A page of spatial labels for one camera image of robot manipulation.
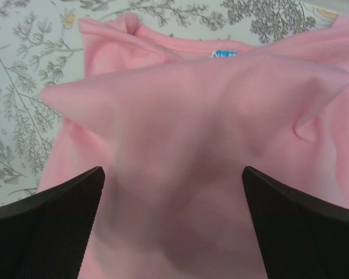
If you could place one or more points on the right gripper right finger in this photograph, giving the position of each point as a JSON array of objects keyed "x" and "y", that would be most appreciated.
[{"x": 299, "y": 236}]

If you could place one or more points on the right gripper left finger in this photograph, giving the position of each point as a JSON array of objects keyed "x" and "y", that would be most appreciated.
[{"x": 45, "y": 235}]

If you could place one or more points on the pink t-shirt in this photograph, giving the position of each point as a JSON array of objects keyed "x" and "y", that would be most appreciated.
[{"x": 204, "y": 229}]

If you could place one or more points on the floral patterned table mat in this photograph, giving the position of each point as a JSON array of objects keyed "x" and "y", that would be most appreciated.
[{"x": 67, "y": 69}]

